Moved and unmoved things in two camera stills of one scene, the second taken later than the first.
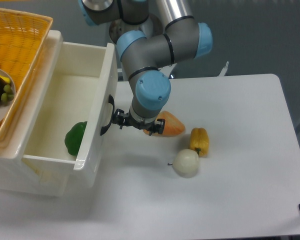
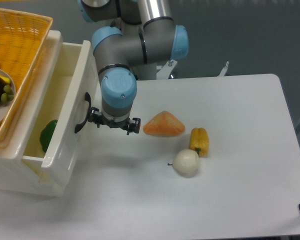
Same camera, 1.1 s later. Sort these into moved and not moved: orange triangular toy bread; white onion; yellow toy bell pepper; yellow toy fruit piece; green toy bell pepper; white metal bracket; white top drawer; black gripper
Moved: green toy bell pepper; black gripper; white top drawer
Not moved: yellow toy fruit piece; white onion; white metal bracket; orange triangular toy bread; yellow toy bell pepper
